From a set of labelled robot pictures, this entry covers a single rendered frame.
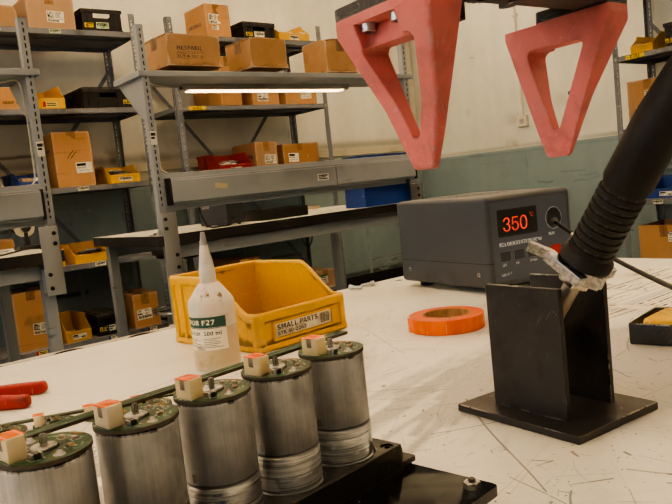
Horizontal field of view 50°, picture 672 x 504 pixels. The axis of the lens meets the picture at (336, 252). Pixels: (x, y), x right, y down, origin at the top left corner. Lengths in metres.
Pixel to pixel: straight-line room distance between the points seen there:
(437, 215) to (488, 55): 5.33
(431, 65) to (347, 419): 0.15
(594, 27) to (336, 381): 0.23
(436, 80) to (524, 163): 5.52
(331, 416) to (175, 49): 2.67
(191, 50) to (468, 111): 3.62
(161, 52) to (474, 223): 2.31
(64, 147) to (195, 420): 4.22
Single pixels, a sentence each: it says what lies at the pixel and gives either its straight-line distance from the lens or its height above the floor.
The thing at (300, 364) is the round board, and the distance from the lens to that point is 0.26.
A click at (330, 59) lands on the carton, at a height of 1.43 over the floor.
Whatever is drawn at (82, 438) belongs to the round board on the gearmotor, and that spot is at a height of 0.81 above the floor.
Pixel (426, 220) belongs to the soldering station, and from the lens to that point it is 0.78.
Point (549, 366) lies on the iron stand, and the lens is 0.35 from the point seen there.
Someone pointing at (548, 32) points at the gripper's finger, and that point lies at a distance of 0.42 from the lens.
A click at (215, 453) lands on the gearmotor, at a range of 0.23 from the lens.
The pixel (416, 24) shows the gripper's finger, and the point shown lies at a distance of 0.32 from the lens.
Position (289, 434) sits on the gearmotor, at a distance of 0.25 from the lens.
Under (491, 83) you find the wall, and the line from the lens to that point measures 6.03.
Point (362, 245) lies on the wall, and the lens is 6.05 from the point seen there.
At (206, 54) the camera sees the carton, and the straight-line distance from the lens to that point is 2.97.
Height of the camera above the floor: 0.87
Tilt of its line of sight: 5 degrees down
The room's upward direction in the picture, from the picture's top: 6 degrees counter-clockwise
